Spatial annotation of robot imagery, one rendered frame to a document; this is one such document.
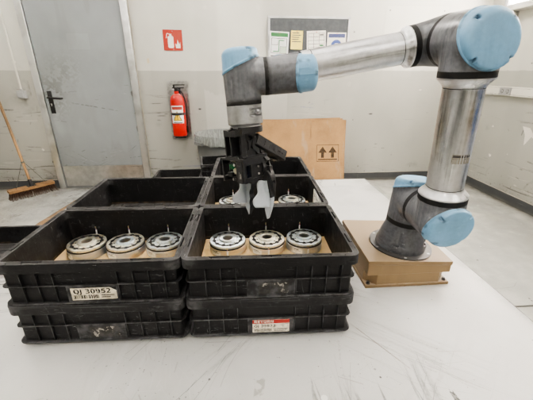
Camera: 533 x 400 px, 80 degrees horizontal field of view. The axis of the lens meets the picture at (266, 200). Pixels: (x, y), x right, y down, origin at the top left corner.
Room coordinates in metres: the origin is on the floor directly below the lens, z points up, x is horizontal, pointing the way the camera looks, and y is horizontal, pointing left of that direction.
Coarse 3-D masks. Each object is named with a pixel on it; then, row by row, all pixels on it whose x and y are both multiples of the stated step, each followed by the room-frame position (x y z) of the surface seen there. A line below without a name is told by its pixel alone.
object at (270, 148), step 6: (258, 138) 0.70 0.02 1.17; (264, 138) 0.71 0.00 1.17; (258, 144) 0.70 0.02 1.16; (264, 144) 0.71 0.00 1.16; (270, 144) 0.72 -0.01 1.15; (276, 144) 0.74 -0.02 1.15; (264, 150) 0.72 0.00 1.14; (270, 150) 0.72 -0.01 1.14; (276, 150) 0.73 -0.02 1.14; (282, 150) 0.75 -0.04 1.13; (270, 156) 0.75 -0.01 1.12; (276, 156) 0.74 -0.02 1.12; (282, 156) 0.75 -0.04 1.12
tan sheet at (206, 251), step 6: (246, 240) 0.86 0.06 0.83; (324, 240) 0.86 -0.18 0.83; (204, 246) 0.83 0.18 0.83; (246, 246) 0.83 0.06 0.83; (324, 246) 0.83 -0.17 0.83; (204, 252) 0.79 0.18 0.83; (210, 252) 0.79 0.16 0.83; (246, 252) 0.79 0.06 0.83; (282, 252) 0.79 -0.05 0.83; (288, 252) 0.79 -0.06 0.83; (318, 252) 0.79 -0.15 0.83; (324, 252) 0.79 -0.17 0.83; (330, 252) 0.79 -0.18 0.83
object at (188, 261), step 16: (208, 208) 0.88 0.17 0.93; (224, 208) 0.88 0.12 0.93; (240, 208) 0.88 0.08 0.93; (256, 208) 0.89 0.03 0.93; (288, 208) 0.89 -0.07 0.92; (336, 224) 0.77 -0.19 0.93; (192, 240) 0.68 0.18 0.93; (192, 256) 0.61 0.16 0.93; (208, 256) 0.61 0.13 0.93; (224, 256) 0.61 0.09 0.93; (240, 256) 0.61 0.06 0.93; (256, 256) 0.61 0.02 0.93; (272, 256) 0.61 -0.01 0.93; (288, 256) 0.61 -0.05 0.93; (304, 256) 0.61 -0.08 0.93; (320, 256) 0.61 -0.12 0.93; (336, 256) 0.61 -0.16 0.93; (352, 256) 0.61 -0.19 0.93
